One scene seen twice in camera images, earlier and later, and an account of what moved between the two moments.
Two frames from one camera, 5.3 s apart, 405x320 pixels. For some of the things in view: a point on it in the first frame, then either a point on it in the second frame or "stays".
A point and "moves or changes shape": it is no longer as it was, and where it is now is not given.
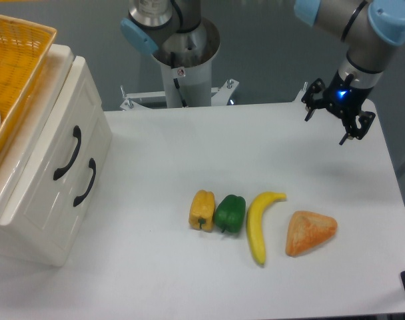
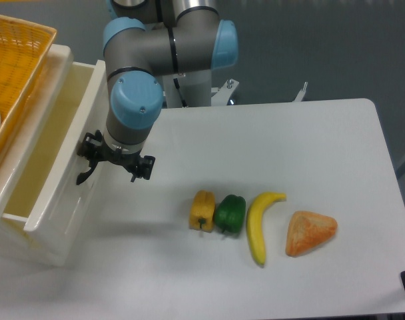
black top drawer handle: x=77 y=133 to x=83 y=177
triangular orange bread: x=306 y=229 stays
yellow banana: x=254 y=223 stays
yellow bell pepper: x=202 y=211 stays
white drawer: x=74 y=111 moves or changes shape
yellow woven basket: x=18 y=52 stays
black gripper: x=344 y=100 to x=92 y=146
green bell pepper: x=230 y=213 stays
